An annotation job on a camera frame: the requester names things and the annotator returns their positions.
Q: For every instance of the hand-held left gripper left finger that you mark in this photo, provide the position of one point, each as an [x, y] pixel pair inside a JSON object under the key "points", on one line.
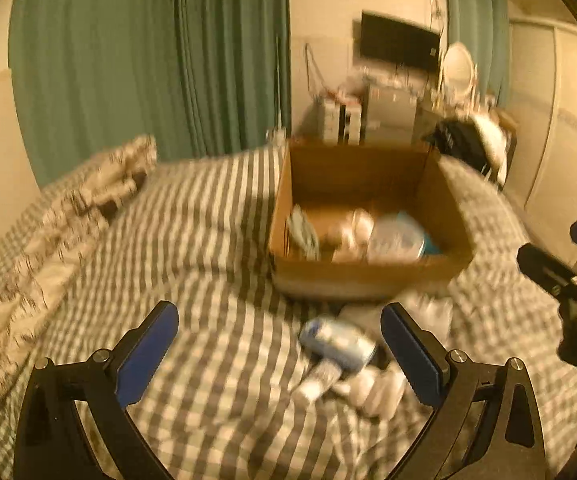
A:
{"points": [[147, 357]]}

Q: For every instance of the grey cabinet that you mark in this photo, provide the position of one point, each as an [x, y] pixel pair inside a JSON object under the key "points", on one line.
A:
{"points": [[391, 110]]}

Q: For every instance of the patterned white brown quilt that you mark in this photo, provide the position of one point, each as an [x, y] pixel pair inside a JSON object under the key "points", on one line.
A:
{"points": [[53, 240]]}

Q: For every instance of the white wardrobe door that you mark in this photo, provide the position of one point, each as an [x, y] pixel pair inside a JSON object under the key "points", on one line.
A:
{"points": [[550, 110]]}

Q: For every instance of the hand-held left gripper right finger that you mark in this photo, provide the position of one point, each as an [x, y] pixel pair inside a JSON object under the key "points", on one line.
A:
{"points": [[413, 360]]}

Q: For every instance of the grey white checked blanket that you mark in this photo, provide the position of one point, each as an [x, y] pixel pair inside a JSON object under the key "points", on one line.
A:
{"points": [[208, 270]]}

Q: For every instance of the patterned green white packet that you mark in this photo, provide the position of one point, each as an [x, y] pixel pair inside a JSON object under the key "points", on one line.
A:
{"points": [[302, 232]]}

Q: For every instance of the white storage shelf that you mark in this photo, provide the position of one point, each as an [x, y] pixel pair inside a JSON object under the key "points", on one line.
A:
{"points": [[341, 117]]}

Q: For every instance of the white plastic bottles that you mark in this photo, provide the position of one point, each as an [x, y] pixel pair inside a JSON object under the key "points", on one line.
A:
{"points": [[378, 392]]}

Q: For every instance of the blue and white packet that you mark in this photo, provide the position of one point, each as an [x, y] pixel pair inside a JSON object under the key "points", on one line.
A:
{"points": [[336, 342]]}

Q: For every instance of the small white bottle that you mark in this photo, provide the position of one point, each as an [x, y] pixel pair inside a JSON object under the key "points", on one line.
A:
{"points": [[318, 382]]}

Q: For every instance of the round white mirror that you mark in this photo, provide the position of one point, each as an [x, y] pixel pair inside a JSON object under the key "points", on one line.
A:
{"points": [[457, 66]]}

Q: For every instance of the round blue white container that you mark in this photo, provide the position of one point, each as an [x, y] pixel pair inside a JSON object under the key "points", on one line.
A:
{"points": [[397, 245]]}

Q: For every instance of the black bag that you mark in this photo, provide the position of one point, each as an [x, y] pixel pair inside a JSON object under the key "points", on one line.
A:
{"points": [[456, 142]]}

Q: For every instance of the brown cardboard box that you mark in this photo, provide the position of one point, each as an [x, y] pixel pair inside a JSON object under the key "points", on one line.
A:
{"points": [[433, 200]]}

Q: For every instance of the black wall television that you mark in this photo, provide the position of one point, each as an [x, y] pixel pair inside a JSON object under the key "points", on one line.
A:
{"points": [[398, 40]]}

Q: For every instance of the wide green curtain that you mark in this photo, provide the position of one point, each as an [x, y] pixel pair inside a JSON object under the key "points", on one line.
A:
{"points": [[143, 60]]}

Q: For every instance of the narrow green curtain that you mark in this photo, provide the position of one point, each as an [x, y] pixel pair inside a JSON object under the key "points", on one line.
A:
{"points": [[475, 25]]}

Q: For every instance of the beige bottle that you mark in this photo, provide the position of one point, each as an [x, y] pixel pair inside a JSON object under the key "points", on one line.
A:
{"points": [[352, 236]]}

